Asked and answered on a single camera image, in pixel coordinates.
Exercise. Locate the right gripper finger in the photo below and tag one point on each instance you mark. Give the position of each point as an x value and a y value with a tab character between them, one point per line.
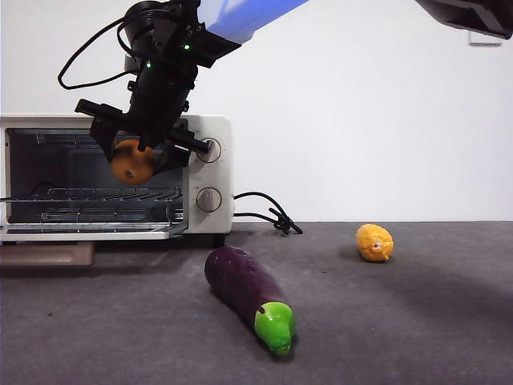
103	136
172	158

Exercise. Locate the brown potato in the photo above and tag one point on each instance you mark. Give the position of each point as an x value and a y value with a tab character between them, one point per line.
134	168

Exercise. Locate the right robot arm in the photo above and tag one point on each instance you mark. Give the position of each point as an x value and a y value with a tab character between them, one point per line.
168	32

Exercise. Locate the white toaster oven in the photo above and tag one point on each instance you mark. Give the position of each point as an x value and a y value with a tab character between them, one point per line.
192	182

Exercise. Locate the round beige oven knob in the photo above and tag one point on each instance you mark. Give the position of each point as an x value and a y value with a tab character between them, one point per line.
214	154
208	199

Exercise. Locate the purple eggplant with green stem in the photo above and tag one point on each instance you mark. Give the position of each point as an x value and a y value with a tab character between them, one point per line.
240	280

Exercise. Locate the yellow lemon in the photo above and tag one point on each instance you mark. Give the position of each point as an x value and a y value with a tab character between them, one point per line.
373	242

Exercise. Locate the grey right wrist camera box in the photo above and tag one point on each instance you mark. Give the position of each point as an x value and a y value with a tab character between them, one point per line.
129	64

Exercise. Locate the white wall socket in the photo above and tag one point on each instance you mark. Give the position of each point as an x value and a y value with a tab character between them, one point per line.
483	39

